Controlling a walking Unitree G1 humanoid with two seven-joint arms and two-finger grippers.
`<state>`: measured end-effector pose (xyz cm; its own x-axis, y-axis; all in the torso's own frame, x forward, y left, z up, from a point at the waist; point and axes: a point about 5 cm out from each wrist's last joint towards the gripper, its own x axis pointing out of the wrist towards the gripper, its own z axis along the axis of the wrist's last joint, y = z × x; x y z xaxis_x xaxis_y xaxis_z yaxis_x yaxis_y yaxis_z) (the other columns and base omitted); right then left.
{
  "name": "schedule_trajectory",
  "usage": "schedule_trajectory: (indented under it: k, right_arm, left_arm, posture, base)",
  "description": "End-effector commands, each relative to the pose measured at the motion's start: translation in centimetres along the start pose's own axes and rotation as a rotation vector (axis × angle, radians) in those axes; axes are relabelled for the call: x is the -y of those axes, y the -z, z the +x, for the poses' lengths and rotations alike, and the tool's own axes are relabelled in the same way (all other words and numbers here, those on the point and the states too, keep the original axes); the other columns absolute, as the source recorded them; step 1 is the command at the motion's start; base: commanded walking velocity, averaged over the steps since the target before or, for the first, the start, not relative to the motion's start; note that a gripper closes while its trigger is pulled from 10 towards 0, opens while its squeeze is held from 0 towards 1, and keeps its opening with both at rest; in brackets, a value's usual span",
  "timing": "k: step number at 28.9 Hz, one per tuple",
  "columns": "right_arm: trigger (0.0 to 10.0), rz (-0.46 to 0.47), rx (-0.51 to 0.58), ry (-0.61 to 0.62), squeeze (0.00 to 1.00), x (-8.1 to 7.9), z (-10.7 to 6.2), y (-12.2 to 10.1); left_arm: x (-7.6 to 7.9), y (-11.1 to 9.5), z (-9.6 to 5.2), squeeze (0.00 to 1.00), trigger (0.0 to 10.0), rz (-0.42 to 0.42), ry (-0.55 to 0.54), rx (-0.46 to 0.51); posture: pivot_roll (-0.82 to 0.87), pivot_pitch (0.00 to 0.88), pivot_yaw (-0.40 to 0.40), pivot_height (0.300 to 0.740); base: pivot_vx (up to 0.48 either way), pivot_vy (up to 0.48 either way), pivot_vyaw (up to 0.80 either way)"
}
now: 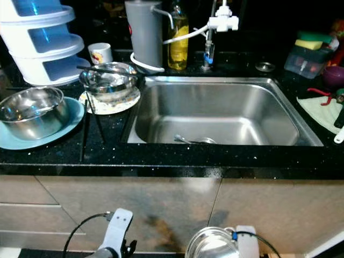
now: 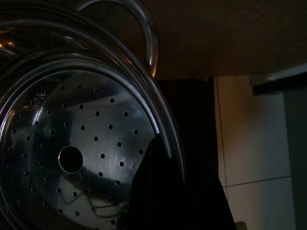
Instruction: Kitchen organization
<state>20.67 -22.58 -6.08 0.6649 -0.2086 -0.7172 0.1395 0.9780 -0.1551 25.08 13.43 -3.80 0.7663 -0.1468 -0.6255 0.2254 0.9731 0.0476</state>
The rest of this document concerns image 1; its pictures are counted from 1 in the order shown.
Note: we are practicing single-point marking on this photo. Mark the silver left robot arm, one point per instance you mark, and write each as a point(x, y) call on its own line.
point(102, 253)

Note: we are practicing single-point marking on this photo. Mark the grey drawer front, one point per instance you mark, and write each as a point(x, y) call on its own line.
point(32, 241)
point(32, 217)
point(24, 189)

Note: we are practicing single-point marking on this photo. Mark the black chopstick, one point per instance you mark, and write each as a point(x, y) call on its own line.
point(84, 137)
point(105, 70)
point(98, 122)

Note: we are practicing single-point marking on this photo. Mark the blue round plate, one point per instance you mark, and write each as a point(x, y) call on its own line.
point(75, 121)

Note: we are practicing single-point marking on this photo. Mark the patterned white plate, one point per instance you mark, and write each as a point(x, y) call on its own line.
point(118, 107)

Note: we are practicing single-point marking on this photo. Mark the stainless steel pot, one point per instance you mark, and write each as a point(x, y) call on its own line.
point(35, 122)

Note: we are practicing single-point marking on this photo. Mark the stainless steel bowl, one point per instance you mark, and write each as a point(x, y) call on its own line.
point(107, 87)

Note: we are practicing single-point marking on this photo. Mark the stainless steel sink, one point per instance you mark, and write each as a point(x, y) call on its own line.
point(220, 107)

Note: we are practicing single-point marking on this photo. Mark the white printed mug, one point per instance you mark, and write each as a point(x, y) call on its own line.
point(100, 54)

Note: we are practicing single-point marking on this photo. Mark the yellow dish soap bottle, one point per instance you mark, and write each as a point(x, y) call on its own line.
point(177, 51)

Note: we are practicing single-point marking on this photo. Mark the chrome gooseneck faucet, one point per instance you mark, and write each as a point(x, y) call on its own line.
point(207, 56)

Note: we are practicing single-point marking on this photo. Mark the grey cylindrical water filter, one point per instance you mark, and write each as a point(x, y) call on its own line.
point(142, 35)

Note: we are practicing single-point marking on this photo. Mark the white tiered storage rack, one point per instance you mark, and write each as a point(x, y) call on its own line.
point(21, 54)

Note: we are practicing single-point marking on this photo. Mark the round metal drain cap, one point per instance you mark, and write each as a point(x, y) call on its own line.
point(265, 66)

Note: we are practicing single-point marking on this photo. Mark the light green cloth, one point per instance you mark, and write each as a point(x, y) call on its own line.
point(320, 114)

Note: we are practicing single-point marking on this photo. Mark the white plastic ladle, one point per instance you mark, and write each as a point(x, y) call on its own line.
point(339, 137)

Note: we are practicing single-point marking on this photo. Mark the white faucet diverter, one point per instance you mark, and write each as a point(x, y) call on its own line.
point(224, 21)

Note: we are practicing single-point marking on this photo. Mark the clear plastic container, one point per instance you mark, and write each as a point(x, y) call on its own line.
point(305, 64)

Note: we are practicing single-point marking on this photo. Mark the purple cup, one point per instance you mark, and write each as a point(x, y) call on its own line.
point(334, 76)

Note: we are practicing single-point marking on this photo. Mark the yellow green sponge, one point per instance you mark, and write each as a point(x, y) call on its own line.
point(312, 43)

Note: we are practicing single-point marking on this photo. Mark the red pump bottle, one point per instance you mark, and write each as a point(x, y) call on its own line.
point(336, 43)

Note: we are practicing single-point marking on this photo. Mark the white door frame trim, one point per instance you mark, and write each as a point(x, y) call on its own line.
point(330, 248)

